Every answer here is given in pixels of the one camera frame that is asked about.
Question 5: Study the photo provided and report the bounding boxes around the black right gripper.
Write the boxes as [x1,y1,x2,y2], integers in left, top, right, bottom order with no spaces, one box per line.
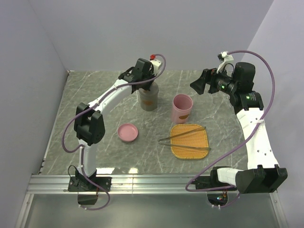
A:
[190,65,238,95]

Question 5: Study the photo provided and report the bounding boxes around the pink round lid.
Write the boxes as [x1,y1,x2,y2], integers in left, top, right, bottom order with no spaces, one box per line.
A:
[117,123,139,143]

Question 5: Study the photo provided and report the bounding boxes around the metal serving tongs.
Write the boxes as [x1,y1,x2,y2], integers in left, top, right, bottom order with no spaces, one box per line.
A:
[158,124,211,151]

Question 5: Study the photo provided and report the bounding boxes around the grey round lid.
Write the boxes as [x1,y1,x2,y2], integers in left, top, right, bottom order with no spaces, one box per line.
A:
[139,82,159,96]

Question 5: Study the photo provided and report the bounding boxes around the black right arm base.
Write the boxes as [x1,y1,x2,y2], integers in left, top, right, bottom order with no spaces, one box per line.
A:
[191,176,237,208]

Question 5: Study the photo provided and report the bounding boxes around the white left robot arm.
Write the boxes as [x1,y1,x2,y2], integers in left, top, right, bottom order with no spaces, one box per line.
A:
[74,58,166,191]

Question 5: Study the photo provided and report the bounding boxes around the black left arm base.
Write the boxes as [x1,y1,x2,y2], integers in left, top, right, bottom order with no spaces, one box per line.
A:
[67,174,112,206]

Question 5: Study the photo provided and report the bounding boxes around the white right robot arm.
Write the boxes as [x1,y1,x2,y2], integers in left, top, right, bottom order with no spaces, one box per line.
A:
[190,62,288,194]

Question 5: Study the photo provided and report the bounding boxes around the grey cylindrical canister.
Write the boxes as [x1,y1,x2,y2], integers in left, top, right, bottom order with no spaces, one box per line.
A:
[139,94,158,112]

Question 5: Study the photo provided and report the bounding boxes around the pink cylindrical canister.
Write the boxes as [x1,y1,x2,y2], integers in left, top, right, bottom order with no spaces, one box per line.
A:
[171,94,193,124]

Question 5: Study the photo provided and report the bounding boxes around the woven bamboo tray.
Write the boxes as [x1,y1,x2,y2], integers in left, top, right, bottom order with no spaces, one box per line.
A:
[170,124,209,160]

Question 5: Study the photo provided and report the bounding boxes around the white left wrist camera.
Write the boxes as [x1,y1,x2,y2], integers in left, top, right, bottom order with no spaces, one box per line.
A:
[150,55,163,75]

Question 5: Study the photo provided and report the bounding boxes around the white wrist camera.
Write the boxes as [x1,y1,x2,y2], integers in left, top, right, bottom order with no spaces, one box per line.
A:
[217,51,234,73]
[150,55,163,75]

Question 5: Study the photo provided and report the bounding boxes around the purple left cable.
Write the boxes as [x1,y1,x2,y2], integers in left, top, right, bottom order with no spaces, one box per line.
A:
[61,54,167,212]

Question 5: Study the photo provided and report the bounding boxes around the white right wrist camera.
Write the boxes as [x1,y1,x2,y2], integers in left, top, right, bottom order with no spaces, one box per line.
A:
[217,51,234,73]

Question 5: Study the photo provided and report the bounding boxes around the aluminium front rail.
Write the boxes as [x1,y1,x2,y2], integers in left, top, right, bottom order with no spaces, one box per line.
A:
[16,174,287,228]

